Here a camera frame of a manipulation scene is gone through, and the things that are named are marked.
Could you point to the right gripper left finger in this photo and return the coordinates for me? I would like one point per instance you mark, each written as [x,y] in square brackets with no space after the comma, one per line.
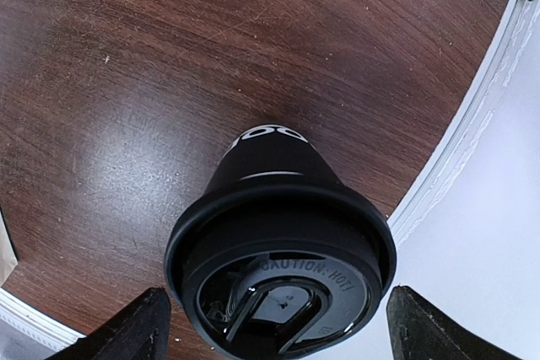
[138,331]

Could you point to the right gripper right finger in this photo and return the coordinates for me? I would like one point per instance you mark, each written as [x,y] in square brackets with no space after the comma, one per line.
[419,330]

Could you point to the black plastic cup lid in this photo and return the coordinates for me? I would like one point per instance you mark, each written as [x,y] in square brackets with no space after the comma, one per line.
[279,274]

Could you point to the cream paper bag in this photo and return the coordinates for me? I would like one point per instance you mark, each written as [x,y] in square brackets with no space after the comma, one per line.
[8,256]

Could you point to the black paper coffee cup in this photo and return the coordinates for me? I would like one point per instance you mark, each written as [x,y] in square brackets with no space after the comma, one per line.
[269,149]

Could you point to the aluminium front rail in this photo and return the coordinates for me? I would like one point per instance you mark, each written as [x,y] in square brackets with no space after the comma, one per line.
[36,325]

